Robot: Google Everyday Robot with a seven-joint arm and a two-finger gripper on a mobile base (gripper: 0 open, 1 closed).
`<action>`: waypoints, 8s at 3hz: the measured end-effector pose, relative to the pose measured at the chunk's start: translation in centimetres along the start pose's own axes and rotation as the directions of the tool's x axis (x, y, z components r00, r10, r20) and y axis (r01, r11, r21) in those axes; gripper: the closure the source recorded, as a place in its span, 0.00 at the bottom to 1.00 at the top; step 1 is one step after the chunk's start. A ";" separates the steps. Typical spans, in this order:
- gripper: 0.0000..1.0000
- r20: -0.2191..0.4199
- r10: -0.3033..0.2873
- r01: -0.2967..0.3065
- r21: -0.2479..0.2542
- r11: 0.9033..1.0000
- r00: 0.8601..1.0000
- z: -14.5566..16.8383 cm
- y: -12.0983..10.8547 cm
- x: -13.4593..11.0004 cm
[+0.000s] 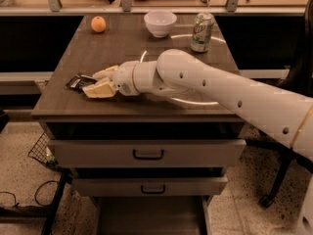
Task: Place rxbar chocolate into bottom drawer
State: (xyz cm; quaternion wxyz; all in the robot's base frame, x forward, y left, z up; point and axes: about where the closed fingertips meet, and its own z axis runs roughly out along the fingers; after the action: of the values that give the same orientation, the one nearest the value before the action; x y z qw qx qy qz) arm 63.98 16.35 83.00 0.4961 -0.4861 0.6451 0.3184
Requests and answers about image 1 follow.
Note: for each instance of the grey drawer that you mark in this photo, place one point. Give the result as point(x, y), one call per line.
point(146, 153)
point(135, 187)

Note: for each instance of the grey drawer cabinet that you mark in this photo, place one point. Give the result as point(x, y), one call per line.
point(65, 114)

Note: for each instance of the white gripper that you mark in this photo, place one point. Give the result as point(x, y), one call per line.
point(123, 76)

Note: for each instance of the dark rxbar chocolate wrapper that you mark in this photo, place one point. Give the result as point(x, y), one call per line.
point(79, 81)

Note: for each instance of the black metal stand leg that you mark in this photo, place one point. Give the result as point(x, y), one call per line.
point(47, 212)

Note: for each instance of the middle grey drawer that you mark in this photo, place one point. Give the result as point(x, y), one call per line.
point(135, 187)

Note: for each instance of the green white soda can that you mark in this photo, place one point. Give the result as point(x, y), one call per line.
point(202, 31)

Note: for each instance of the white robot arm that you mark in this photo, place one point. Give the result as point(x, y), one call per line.
point(285, 116)

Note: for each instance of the top grey drawer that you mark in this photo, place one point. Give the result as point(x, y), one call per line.
point(146, 153)

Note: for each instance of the black wire basket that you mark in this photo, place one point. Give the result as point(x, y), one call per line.
point(42, 154)

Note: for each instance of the white ceramic bowl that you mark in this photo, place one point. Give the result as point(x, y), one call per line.
point(160, 23)

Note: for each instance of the bottom open drawer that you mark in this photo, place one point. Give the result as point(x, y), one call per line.
point(152, 216)

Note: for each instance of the orange fruit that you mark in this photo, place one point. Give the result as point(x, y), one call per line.
point(98, 24)

